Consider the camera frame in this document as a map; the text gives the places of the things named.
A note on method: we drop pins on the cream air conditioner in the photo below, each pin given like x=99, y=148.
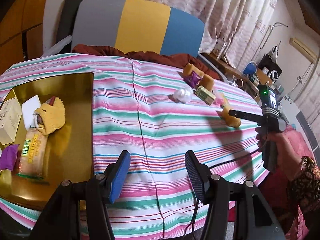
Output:
x=302, y=48

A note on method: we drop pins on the white package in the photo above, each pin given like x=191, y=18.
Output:
x=220, y=48

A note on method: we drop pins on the wooden side table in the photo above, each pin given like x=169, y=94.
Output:
x=225, y=65

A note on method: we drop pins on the white plastic ball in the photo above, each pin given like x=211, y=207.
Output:
x=183, y=94

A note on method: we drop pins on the grey yellow blue chair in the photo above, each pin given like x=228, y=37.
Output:
x=140, y=22

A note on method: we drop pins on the cream cardboard box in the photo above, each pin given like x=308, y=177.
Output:
x=8, y=120

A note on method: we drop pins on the striped pink green tablecloth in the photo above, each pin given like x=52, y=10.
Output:
x=162, y=120

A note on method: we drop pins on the small green printed box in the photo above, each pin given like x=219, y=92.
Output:
x=205, y=95

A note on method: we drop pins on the person's right hand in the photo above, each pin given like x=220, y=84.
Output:
x=282, y=150

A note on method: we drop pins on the yellow plush toy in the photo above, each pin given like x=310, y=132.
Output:
x=53, y=117

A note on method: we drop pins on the pink patterned curtain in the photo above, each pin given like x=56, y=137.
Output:
x=225, y=10

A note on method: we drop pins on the gold metal tin box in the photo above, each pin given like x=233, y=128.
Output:
x=75, y=110

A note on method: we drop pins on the biscuit packet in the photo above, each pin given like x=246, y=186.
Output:
x=32, y=155

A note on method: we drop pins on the maroon cloth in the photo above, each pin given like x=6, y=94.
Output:
x=100, y=50

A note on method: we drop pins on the black rolled mat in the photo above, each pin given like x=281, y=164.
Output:
x=68, y=12

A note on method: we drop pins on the purple snack packet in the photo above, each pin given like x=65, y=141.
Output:
x=8, y=157
x=193, y=79

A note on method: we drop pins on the black speaker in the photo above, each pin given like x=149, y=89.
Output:
x=271, y=67

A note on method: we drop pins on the person's right forearm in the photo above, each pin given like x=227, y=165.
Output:
x=305, y=180

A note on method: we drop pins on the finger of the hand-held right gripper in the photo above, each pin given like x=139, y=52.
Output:
x=247, y=116

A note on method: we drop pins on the wooden wardrobe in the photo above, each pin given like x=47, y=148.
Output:
x=25, y=12

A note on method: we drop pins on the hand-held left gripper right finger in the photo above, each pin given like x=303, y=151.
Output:
x=197, y=177

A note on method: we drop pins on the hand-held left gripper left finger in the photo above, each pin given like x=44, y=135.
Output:
x=120, y=177

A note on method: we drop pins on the blue round object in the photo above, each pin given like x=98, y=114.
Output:
x=250, y=67

